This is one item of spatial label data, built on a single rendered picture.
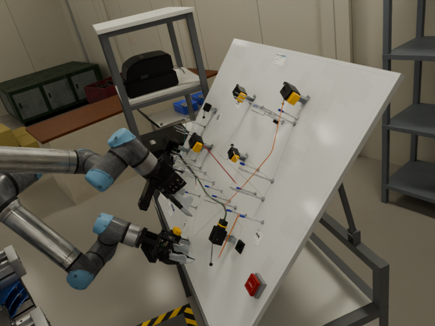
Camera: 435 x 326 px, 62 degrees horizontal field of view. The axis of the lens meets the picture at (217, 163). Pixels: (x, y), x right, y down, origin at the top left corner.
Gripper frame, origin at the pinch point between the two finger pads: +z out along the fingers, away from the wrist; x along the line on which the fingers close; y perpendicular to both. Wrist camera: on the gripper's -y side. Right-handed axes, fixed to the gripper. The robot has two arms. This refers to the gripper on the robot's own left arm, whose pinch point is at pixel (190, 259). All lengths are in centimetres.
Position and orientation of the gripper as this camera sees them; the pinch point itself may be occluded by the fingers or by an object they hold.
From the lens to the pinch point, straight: 135.3
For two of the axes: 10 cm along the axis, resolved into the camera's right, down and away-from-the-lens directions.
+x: 2.2, -7.3, 6.5
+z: 9.2, 3.8, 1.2
